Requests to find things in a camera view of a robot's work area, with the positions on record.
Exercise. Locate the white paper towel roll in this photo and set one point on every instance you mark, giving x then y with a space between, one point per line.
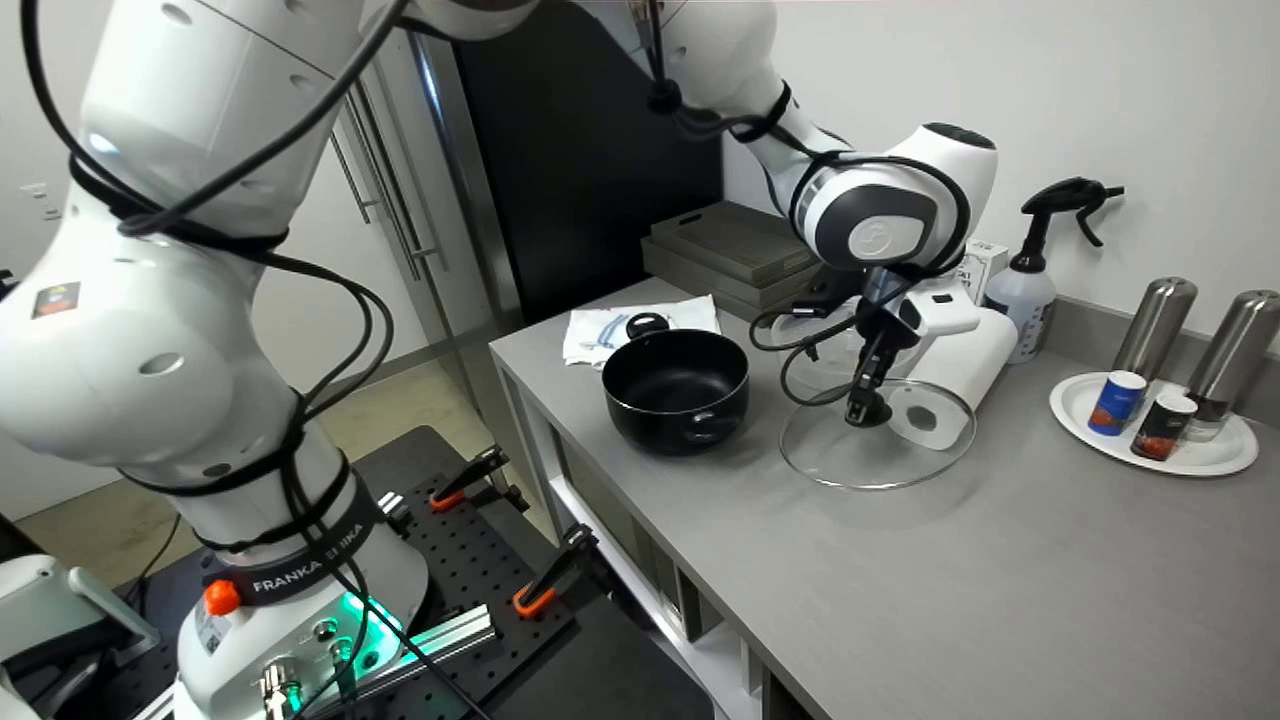
950 382

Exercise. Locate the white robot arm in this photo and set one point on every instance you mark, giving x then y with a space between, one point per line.
131 343

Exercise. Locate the right orange black clamp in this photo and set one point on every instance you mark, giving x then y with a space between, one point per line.
541 588

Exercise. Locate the blue spice jar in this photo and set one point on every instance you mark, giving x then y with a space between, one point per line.
1119 400

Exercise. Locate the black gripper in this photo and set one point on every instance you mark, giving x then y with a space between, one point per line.
894 313

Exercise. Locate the white spray bottle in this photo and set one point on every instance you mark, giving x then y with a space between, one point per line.
1020 291

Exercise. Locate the black cooking pot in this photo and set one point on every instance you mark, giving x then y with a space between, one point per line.
675 389

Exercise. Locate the red spice jar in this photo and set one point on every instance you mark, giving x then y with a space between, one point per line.
1163 427

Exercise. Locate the white folded dish towel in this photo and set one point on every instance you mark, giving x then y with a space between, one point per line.
593 334

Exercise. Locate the small white box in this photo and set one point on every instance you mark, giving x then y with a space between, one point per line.
980 264

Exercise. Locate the dark grey stacked trays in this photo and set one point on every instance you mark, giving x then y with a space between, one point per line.
733 253

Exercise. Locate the orange black clamp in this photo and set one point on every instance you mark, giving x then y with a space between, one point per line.
477 474
541 588

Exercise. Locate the right steel shaker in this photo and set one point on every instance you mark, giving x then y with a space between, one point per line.
1234 355

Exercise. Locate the grey counter cabinet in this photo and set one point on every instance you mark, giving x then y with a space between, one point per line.
1028 581

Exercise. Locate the steel shaker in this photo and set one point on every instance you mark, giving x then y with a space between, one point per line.
1157 326
1234 355

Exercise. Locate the black refrigerator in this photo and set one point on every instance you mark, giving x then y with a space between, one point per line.
556 159

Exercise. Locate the left steel shaker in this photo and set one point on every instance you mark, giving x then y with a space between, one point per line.
1157 326

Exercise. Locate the left orange black clamp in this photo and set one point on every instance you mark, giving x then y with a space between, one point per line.
477 474

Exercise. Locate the white oval plate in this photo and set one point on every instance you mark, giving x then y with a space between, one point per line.
1202 453

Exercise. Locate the black perforated robot table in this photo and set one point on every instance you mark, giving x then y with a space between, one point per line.
583 659

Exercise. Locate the glass pot lid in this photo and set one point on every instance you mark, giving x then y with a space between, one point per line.
832 453

